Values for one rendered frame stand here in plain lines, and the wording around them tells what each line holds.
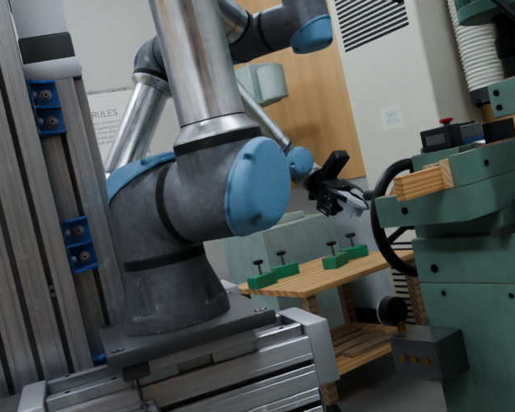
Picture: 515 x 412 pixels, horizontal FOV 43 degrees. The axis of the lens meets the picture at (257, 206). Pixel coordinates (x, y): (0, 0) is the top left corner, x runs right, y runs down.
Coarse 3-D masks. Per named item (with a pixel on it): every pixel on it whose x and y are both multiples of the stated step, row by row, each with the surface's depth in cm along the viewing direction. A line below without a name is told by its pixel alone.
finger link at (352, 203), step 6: (342, 192) 161; (348, 192) 161; (348, 198) 158; (354, 198) 158; (342, 204) 161; (348, 204) 159; (354, 204) 157; (360, 204) 157; (348, 210) 160; (354, 210) 159; (348, 216) 160
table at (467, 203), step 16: (496, 176) 115; (512, 176) 117; (448, 192) 111; (464, 192) 109; (480, 192) 111; (496, 192) 114; (512, 192) 116; (384, 208) 124; (400, 208) 121; (416, 208) 118; (432, 208) 115; (448, 208) 112; (464, 208) 109; (480, 208) 111; (496, 208) 114; (384, 224) 125; (400, 224) 122; (416, 224) 119
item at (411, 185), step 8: (432, 168) 110; (440, 168) 112; (408, 176) 107; (416, 176) 108; (424, 176) 109; (432, 176) 110; (440, 176) 111; (400, 184) 107; (408, 184) 107; (416, 184) 108; (424, 184) 109; (432, 184) 110; (440, 184) 111; (400, 192) 107; (408, 192) 107; (416, 192) 108; (424, 192) 109; (432, 192) 110; (400, 200) 107
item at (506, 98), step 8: (504, 80) 127; (512, 80) 125; (488, 88) 130; (496, 88) 128; (504, 88) 127; (512, 88) 126; (496, 96) 129; (504, 96) 127; (512, 96) 126; (496, 104) 129; (504, 104) 128; (512, 104) 126; (496, 112) 130; (504, 112) 128; (512, 112) 127
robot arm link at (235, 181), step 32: (160, 0) 79; (192, 0) 79; (160, 32) 81; (192, 32) 79; (224, 32) 82; (192, 64) 79; (224, 64) 80; (192, 96) 80; (224, 96) 80; (192, 128) 80; (224, 128) 78; (256, 128) 81; (192, 160) 79; (224, 160) 78; (256, 160) 78; (192, 192) 80; (224, 192) 78; (256, 192) 78; (288, 192) 84; (192, 224) 82; (224, 224) 80; (256, 224) 79
